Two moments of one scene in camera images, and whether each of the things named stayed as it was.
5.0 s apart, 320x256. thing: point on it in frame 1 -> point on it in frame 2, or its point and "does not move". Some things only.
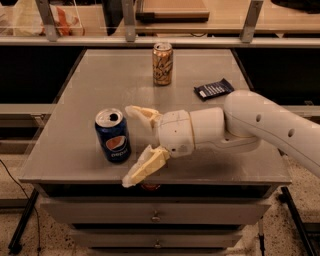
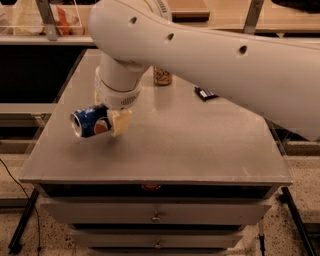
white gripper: (175, 131) -> (117, 99)
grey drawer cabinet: (87, 144) does not move
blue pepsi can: (113, 134) -> (90, 121)
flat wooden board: (173, 11) does not move
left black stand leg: (15, 245) does not move
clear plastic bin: (22, 18) does not move
